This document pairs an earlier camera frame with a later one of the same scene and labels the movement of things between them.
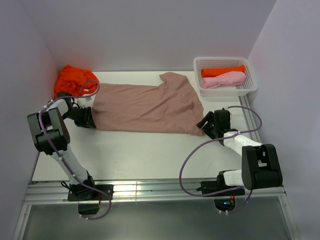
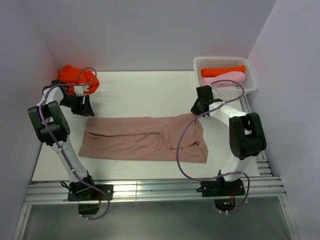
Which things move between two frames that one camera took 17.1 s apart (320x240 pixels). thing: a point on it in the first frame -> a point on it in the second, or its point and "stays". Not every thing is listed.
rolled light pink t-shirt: [227, 78] stays
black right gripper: [210, 117] -> [195, 110]
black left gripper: [87, 121] -> [85, 109]
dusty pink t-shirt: [173, 107] -> [144, 138]
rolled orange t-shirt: [212, 72] stays
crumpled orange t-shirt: [76, 81] stays
